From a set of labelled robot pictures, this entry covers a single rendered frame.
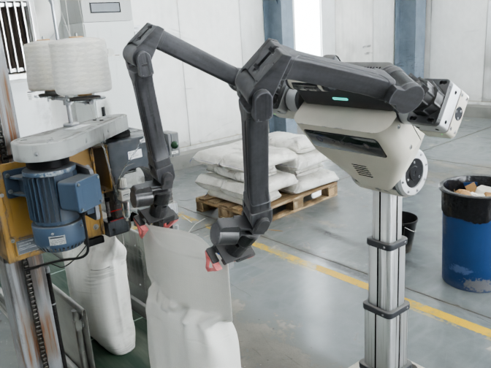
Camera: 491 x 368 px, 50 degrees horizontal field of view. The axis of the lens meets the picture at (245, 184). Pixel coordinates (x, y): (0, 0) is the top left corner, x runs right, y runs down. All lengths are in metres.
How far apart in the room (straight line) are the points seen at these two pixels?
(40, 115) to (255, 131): 3.62
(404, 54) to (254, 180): 9.08
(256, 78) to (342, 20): 7.96
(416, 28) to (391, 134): 8.46
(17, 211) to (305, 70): 1.04
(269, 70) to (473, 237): 2.60
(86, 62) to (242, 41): 5.97
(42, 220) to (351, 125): 0.93
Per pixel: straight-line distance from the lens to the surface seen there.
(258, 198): 1.29
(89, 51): 1.59
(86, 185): 1.55
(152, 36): 1.53
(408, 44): 10.19
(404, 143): 1.55
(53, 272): 3.34
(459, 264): 3.61
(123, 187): 1.83
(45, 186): 1.59
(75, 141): 1.59
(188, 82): 6.91
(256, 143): 1.17
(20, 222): 1.78
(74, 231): 1.62
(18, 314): 1.94
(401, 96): 1.27
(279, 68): 1.07
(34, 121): 4.64
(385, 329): 2.00
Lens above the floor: 1.67
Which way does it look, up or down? 16 degrees down
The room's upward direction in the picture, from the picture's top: 4 degrees counter-clockwise
